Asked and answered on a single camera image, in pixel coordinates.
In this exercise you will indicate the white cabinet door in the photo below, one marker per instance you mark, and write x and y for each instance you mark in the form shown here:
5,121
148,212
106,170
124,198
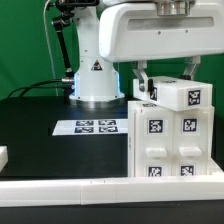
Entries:
191,141
153,143

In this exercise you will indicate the white block at left edge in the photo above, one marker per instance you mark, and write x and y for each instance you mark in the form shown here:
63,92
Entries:
3,157

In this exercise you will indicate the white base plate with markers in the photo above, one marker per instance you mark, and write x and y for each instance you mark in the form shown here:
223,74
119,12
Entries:
90,127

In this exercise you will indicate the white long cabinet top block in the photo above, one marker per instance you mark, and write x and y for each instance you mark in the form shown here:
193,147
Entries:
176,94

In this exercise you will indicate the white cabinet body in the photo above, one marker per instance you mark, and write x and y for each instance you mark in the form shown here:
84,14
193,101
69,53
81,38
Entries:
133,108

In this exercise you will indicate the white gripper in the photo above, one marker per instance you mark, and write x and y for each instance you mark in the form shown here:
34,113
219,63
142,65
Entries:
136,30

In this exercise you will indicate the white L-shaped fence frame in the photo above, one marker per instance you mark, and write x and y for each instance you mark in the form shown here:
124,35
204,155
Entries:
113,190

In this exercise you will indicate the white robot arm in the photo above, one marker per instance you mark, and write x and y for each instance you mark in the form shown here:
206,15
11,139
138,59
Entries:
96,80

